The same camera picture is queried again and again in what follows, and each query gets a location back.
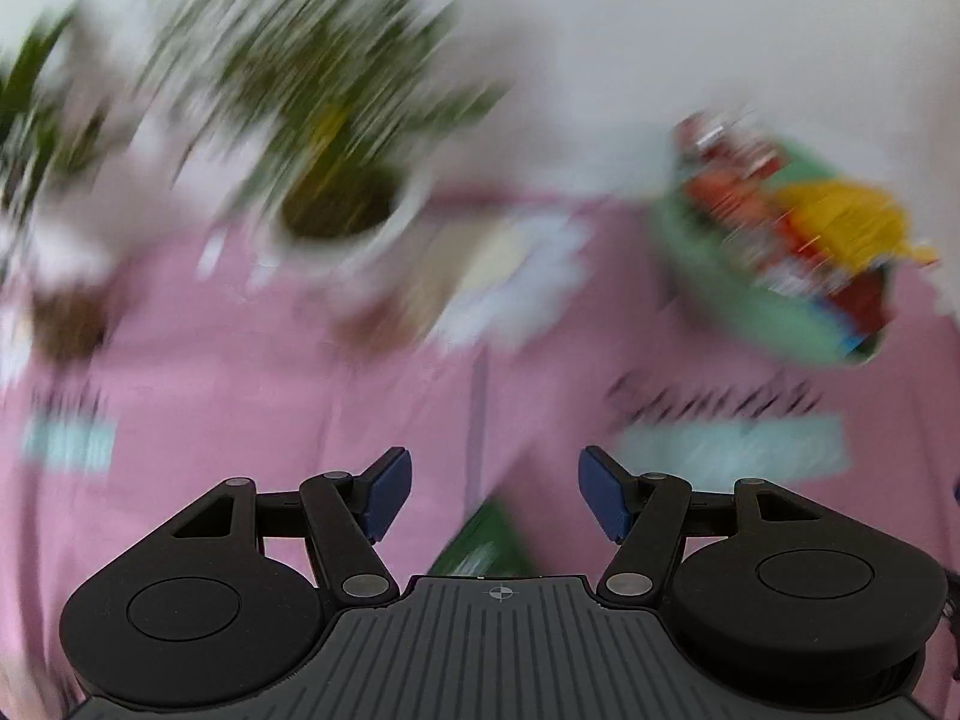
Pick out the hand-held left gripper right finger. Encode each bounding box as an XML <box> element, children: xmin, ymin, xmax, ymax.
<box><xmin>579</xmin><ymin>446</ymin><xmax>824</xmax><ymax>608</ymax></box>

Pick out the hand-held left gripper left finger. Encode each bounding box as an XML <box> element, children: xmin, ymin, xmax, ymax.
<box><xmin>171</xmin><ymin>446</ymin><xmax>414</xmax><ymax>607</ymax></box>

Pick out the green plastic bowl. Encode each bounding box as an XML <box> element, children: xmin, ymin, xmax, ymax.
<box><xmin>646</xmin><ymin>133</ymin><xmax>902</xmax><ymax>370</ymax></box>

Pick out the red and white snack bag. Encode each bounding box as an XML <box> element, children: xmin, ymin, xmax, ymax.
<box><xmin>750</xmin><ymin>240</ymin><xmax>899</xmax><ymax>336</ymax></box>

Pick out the bright red packet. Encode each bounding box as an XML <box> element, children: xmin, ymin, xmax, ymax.
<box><xmin>673</xmin><ymin>111</ymin><xmax>788</xmax><ymax>200</ymax></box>

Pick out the yellow snack bag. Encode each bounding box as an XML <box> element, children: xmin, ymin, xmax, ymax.
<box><xmin>771</xmin><ymin>178</ymin><xmax>940</xmax><ymax>272</ymax></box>

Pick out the pink printed tablecloth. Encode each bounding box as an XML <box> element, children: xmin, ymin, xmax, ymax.
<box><xmin>0</xmin><ymin>187</ymin><xmax>960</xmax><ymax>698</ymax></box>

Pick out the potted plant in white cup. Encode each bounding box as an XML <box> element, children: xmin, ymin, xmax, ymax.
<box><xmin>141</xmin><ymin>0</ymin><xmax>515</xmax><ymax>355</ymax></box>

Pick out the plant in glass vase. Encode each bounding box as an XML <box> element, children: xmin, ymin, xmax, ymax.
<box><xmin>0</xmin><ymin>11</ymin><xmax>117</xmax><ymax>365</ymax></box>

